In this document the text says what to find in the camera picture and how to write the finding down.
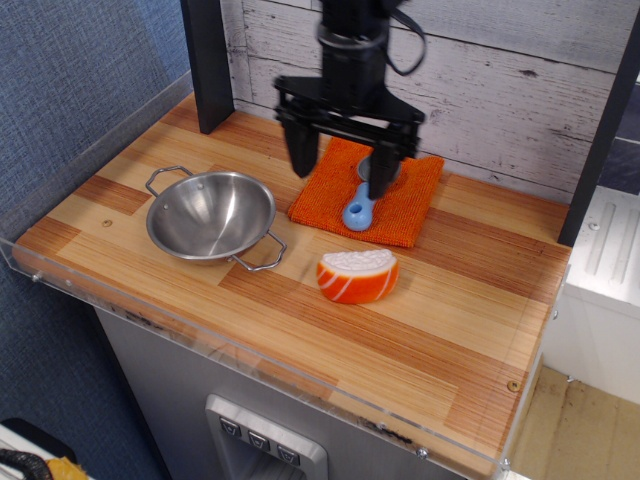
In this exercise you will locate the silver dispenser button panel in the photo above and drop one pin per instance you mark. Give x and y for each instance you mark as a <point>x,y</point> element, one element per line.
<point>251,446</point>

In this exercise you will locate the white plastic toy sink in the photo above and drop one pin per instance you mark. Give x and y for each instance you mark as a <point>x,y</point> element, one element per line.
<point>593,334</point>

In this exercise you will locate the blue grey toy scoop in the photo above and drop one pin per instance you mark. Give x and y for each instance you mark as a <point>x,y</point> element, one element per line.
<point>358,214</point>

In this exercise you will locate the stainless steel two-handled bowl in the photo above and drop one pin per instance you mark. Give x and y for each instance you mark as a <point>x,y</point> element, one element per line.
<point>210,216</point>

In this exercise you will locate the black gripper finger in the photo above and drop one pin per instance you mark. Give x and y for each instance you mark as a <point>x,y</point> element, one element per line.
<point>384,163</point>
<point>302,140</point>

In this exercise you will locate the toy salmon sushi piece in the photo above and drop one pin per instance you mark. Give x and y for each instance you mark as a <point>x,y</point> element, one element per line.
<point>357,277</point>

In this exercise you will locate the grey toy fridge cabinet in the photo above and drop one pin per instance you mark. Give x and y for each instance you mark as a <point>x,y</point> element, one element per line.
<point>171,383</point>

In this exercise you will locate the black vertical post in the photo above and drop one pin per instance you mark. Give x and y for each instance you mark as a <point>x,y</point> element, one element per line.
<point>208,59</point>
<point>609,123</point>

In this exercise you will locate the black right vertical post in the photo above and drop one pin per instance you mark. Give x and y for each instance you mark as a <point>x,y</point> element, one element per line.
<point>609,123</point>

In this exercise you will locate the black yellow object bottom left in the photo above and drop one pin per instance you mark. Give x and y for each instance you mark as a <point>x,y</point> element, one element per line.
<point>34,467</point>

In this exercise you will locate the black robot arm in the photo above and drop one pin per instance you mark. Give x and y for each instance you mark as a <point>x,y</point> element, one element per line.
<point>362,21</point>

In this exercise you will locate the clear acrylic table guard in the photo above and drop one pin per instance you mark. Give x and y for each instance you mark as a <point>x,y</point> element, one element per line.
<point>58,367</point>

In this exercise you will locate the black left vertical post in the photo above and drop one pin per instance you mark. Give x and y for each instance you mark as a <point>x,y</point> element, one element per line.
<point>208,59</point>

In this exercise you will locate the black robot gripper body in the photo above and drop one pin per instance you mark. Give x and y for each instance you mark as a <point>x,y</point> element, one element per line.
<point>348,99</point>

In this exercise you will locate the orange knitted cloth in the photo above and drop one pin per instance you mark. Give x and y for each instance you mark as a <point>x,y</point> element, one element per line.
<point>397,217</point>

